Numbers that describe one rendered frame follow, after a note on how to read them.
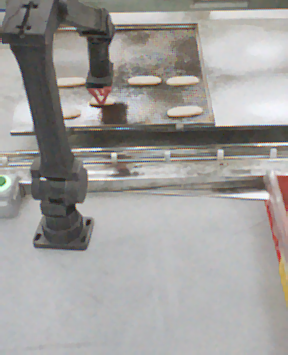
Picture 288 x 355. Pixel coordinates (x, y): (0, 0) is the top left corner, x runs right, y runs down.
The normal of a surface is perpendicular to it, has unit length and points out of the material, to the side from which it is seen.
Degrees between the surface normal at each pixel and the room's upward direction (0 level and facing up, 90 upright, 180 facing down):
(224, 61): 10
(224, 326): 0
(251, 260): 0
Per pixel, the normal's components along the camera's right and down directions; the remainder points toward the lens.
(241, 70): 0.01, -0.71
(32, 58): -0.12, 0.63
